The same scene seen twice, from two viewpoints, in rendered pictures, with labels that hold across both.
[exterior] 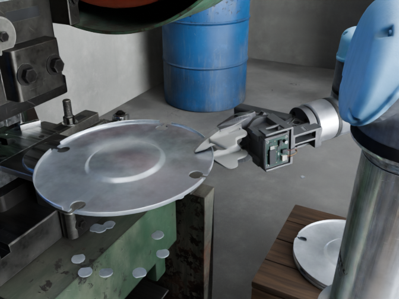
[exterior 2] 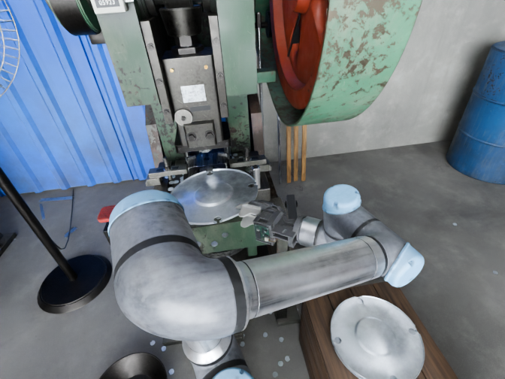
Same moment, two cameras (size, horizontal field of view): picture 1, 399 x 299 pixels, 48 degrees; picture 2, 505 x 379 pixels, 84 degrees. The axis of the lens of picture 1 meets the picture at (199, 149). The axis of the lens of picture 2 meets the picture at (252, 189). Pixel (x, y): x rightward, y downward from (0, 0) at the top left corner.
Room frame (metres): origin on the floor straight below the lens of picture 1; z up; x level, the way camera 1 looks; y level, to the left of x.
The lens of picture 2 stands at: (0.35, -0.55, 1.35)
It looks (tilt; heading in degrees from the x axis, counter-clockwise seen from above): 37 degrees down; 57
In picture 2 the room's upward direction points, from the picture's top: 4 degrees counter-clockwise
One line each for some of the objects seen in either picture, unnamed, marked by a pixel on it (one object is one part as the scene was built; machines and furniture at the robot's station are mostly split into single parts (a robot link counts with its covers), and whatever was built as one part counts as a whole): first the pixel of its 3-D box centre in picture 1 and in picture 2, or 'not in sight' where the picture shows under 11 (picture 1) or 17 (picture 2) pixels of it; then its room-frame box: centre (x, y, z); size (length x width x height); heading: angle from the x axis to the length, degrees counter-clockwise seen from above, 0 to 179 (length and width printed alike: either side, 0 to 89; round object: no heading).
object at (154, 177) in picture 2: not in sight; (165, 168); (0.59, 0.43, 0.76); 0.17 x 0.06 x 0.10; 153
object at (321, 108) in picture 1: (314, 123); (309, 232); (0.73, -0.21, 0.82); 0.08 x 0.05 x 0.08; 25
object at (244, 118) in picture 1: (241, 126); (263, 208); (0.69, -0.07, 0.83); 0.09 x 0.02 x 0.05; 115
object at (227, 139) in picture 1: (223, 142); (245, 210); (0.65, -0.04, 0.82); 0.09 x 0.06 x 0.03; 115
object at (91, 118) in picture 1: (72, 120); (249, 158); (0.89, 0.28, 0.76); 0.17 x 0.06 x 0.10; 153
